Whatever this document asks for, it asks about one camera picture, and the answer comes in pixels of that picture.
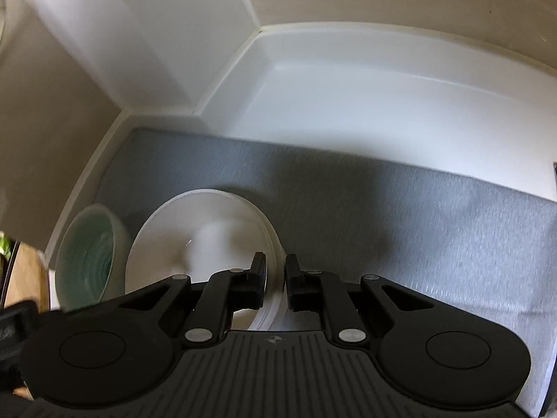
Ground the teal glazed bowl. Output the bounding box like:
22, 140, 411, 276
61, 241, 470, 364
55, 204, 132, 311

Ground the grey drying mat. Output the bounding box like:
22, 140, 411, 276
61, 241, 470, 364
92, 126, 557, 323

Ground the white plate stack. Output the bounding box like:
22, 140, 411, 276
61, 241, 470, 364
125, 189, 286, 330

